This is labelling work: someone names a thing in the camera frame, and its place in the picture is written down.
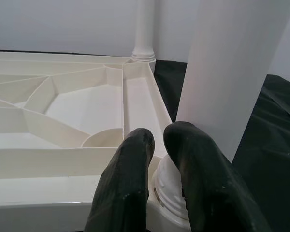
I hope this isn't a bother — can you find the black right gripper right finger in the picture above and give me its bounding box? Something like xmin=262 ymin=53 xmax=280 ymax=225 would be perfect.
xmin=163 ymin=121 xmax=273 ymax=232

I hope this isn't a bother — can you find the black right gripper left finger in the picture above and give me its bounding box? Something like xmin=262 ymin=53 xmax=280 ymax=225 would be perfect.
xmin=83 ymin=128 xmax=156 ymax=232

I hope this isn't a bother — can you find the white plastic children table top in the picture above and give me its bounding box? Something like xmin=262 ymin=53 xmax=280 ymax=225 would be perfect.
xmin=0 ymin=50 xmax=191 ymax=232

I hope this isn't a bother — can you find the white plastic screw-in table leg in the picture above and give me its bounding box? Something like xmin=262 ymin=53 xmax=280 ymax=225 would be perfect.
xmin=131 ymin=0 xmax=157 ymax=64
xmin=153 ymin=0 xmax=290 ymax=219

